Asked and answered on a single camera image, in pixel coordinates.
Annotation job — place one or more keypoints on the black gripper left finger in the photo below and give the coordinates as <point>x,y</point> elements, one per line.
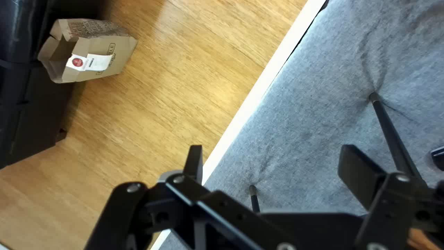
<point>193,165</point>

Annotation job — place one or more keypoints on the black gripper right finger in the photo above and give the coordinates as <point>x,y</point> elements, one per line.
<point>359,173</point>

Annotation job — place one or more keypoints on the small open cardboard box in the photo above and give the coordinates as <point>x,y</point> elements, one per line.
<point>82,48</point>

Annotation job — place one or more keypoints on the black table leg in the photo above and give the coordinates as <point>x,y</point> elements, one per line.
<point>398,151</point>

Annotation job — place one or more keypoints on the grey mattress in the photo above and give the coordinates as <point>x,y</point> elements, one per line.
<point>319,101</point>

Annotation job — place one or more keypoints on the black furniture on floor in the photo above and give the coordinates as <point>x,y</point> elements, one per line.
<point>32,108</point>

